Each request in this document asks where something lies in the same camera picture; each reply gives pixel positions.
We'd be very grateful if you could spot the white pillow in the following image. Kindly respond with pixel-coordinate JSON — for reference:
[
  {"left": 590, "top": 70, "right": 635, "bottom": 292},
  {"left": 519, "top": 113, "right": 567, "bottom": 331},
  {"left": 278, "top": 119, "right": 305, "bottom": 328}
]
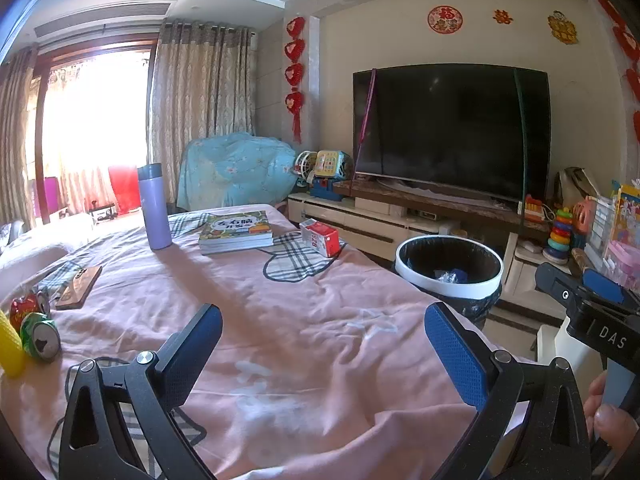
[{"left": 0, "top": 242, "right": 71, "bottom": 301}]

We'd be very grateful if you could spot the purple thermos bottle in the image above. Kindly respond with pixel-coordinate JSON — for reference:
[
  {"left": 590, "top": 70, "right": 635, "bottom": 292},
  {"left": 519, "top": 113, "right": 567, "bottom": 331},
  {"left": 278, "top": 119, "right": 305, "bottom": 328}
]
[{"left": 137, "top": 162, "right": 173, "bottom": 252}]

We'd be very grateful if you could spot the white TV cabinet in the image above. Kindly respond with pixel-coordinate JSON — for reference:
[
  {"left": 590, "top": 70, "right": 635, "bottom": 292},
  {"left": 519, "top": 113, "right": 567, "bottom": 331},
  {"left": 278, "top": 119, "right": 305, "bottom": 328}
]
[{"left": 287, "top": 192, "right": 566, "bottom": 321}]

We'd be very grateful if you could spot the small black table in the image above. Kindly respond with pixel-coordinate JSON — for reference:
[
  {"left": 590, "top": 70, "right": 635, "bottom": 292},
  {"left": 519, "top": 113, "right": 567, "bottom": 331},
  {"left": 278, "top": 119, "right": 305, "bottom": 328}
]
[{"left": 85, "top": 200, "right": 118, "bottom": 223}]

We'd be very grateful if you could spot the person's right hand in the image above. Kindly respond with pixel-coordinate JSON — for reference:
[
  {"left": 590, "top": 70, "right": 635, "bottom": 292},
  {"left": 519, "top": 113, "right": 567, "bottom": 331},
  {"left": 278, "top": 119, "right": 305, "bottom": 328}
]
[{"left": 582, "top": 372, "right": 626, "bottom": 456}]

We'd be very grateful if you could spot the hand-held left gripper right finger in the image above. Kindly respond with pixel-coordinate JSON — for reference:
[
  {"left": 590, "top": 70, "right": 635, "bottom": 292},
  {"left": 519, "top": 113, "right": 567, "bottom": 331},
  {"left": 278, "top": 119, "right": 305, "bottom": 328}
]
[{"left": 424, "top": 302, "right": 593, "bottom": 480}]

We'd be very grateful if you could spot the wooden phone stand board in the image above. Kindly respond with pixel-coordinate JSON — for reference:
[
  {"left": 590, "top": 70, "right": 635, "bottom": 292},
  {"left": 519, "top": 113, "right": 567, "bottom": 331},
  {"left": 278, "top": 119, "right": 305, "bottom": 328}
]
[{"left": 55, "top": 265, "right": 103, "bottom": 311}]

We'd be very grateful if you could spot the red can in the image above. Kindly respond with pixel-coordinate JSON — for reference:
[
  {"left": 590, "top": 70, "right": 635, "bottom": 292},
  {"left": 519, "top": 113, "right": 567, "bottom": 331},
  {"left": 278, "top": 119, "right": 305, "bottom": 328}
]
[{"left": 10, "top": 297, "right": 41, "bottom": 333}]

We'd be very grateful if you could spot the beige bag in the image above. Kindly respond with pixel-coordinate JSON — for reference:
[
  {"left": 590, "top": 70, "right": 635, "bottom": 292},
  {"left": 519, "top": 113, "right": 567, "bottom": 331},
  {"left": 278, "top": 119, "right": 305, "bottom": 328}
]
[{"left": 557, "top": 166, "right": 601, "bottom": 211}]

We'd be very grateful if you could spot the white black trash bin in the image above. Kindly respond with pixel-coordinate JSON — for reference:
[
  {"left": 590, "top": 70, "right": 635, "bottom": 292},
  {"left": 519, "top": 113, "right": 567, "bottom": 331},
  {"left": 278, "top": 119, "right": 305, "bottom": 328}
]
[{"left": 395, "top": 234, "right": 504, "bottom": 331}]

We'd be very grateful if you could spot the green can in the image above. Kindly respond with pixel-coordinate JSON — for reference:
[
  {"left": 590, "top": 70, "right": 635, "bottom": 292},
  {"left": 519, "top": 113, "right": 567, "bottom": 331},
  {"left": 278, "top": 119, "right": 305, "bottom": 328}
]
[{"left": 20, "top": 312, "right": 62, "bottom": 362}]

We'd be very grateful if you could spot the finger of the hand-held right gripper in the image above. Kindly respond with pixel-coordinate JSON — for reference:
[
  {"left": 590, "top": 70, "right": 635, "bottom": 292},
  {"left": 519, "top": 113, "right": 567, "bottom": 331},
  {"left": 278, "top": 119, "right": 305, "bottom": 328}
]
[
  {"left": 535, "top": 262, "right": 586, "bottom": 306},
  {"left": 582, "top": 269, "right": 640, "bottom": 311}
]

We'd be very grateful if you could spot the colourful activity cube toy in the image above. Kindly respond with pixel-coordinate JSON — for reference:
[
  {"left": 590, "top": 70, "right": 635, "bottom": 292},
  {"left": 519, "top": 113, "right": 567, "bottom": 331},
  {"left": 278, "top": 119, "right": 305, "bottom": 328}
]
[{"left": 314, "top": 149, "right": 355, "bottom": 181}]

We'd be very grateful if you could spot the red chair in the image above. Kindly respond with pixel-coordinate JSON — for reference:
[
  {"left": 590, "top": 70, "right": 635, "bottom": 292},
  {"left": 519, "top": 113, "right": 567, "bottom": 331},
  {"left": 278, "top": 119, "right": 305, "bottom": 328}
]
[{"left": 108, "top": 164, "right": 142, "bottom": 213}]

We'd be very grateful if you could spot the blue toy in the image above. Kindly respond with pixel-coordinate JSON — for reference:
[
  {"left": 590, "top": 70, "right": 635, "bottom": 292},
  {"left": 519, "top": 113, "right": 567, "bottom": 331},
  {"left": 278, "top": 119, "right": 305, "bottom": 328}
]
[{"left": 310, "top": 177, "right": 346, "bottom": 201}]

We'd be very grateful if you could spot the blue floral blanket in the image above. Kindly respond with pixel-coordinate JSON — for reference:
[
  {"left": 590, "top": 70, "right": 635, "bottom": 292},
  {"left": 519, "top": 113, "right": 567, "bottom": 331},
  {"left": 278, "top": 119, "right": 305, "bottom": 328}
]
[{"left": 176, "top": 132, "right": 298, "bottom": 211}]

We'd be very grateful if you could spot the gold red wall decoration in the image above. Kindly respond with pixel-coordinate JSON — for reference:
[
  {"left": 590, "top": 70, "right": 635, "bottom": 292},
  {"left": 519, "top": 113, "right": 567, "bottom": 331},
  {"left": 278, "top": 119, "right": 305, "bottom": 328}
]
[{"left": 547, "top": 10, "right": 580, "bottom": 45}]

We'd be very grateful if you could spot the green cover picture book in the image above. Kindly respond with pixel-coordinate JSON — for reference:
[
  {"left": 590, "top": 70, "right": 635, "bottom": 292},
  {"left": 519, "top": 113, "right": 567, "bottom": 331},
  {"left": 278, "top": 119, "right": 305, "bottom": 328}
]
[{"left": 200, "top": 209, "right": 273, "bottom": 242}]

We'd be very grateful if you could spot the pink plastic box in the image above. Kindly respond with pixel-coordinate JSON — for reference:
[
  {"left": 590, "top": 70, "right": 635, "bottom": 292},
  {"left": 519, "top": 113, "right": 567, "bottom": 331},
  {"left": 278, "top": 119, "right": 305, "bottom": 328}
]
[{"left": 602, "top": 240, "right": 640, "bottom": 288}]

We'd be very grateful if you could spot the brown marble TV riser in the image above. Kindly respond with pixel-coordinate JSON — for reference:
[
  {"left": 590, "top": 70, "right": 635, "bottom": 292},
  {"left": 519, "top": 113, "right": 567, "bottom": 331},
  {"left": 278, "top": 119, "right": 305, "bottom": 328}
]
[{"left": 332, "top": 179, "right": 551, "bottom": 233}]

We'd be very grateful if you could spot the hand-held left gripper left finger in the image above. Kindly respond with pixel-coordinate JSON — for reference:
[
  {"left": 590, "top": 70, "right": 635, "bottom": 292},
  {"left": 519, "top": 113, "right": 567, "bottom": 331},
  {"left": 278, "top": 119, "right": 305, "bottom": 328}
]
[{"left": 59, "top": 303, "right": 223, "bottom": 480}]

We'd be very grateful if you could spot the rainbow stacking ring toy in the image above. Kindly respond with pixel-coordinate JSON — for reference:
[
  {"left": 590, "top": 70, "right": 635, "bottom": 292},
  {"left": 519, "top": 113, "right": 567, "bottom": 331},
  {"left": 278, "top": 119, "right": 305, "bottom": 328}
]
[{"left": 546, "top": 207, "right": 576, "bottom": 263}]

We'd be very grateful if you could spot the orange toy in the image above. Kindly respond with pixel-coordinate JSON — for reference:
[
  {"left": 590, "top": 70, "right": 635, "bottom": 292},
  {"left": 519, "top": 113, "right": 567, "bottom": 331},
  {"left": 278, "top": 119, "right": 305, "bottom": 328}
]
[{"left": 522, "top": 195, "right": 547, "bottom": 222}]

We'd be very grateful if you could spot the red heart hanging ornament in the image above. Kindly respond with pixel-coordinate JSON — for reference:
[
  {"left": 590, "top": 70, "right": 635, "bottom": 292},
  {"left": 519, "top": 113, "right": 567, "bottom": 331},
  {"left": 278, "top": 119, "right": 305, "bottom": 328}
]
[
  {"left": 597, "top": 0, "right": 640, "bottom": 151},
  {"left": 284, "top": 16, "right": 307, "bottom": 143}
]

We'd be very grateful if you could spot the pink bedsheet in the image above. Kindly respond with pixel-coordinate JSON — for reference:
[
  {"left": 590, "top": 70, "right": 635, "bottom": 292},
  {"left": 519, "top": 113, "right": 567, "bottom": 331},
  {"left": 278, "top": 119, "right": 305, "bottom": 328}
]
[{"left": 0, "top": 204, "right": 538, "bottom": 480}]

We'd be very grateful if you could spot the yellow plastic toy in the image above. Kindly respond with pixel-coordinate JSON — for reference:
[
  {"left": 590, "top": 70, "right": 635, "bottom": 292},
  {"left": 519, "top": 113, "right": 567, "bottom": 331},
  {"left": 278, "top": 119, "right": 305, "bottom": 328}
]
[{"left": 0, "top": 310, "right": 25, "bottom": 378}]

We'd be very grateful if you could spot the beige patterned curtain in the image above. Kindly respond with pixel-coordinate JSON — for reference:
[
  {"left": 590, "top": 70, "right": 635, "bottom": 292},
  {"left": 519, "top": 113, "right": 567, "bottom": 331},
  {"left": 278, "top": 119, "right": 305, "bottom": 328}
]
[
  {"left": 147, "top": 19, "right": 257, "bottom": 206},
  {"left": 0, "top": 47, "right": 38, "bottom": 221}
]

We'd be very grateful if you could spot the black television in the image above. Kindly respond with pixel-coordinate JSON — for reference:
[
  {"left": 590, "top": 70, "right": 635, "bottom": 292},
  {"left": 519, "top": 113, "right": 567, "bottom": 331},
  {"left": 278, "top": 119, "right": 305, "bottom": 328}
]
[{"left": 352, "top": 63, "right": 552, "bottom": 204}]

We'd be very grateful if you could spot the white book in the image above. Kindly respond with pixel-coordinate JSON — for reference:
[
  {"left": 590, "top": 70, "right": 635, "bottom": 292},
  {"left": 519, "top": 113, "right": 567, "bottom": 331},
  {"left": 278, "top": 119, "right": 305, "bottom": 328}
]
[{"left": 198, "top": 235, "right": 275, "bottom": 255}]

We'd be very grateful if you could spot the white round toy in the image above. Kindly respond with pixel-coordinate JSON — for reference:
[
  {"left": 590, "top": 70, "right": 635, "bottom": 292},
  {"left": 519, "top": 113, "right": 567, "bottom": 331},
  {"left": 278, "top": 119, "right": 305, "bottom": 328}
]
[{"left": 294, "top": 150, "right": 318, "bottom": 181}]

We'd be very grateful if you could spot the red white carton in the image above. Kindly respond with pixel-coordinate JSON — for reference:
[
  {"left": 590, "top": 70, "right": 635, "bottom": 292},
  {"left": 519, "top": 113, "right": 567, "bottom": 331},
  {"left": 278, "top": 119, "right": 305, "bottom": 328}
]
[{"left": 299, "top": 219, "right": 340, "bottom": 259}]

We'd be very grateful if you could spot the round red wall decoration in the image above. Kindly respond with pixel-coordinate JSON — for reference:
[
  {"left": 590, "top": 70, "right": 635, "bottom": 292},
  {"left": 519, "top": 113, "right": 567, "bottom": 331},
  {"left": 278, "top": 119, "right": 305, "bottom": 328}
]
[{"left": 427, "top": 5, "right": 463, "bottom": 34}]

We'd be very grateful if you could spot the colourful toy box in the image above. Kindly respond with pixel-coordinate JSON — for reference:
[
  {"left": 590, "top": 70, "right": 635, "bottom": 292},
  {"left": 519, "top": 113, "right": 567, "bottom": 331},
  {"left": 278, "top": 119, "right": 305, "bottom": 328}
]
[{"left": 585, "top": 177, "right": 640, "bottom": 261}]

